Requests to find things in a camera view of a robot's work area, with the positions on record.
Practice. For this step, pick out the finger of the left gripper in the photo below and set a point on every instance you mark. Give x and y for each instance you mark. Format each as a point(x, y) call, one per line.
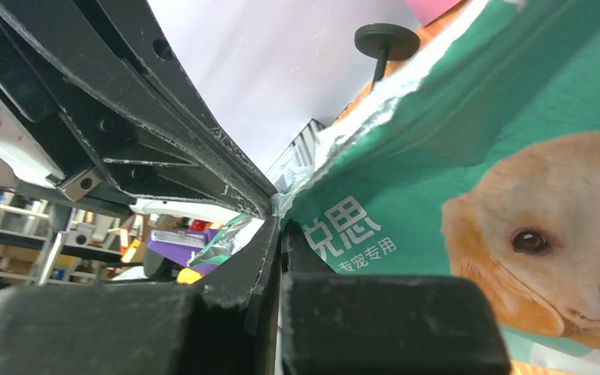
point(123, 94)

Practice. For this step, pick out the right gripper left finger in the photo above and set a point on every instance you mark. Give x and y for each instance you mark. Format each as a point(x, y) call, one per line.
point(226, 323)

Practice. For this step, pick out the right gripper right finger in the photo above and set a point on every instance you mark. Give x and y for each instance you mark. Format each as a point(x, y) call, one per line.
point(337, 324)

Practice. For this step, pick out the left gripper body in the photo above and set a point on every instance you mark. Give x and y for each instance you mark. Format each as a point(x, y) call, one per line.
point(37, 144)

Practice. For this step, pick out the green dog food bag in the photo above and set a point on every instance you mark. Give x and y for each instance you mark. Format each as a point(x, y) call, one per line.
point(480, 158)

